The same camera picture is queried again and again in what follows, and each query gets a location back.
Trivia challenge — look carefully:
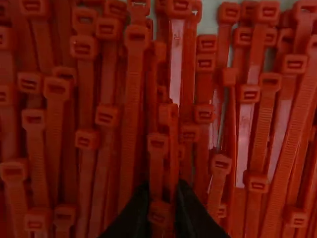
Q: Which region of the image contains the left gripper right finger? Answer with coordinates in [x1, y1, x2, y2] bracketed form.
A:
[176, 178, 232, 238]

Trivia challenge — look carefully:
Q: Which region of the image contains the orange cable tie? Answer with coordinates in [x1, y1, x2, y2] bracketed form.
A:
[146, 133, 174, 238]

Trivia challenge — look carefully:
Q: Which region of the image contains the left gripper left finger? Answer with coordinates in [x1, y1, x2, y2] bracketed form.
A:
[99, 180, 151, 238]

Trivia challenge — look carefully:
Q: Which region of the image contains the row of orange cable ties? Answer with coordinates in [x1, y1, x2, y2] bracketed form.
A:
[0, 0, 317, 238]

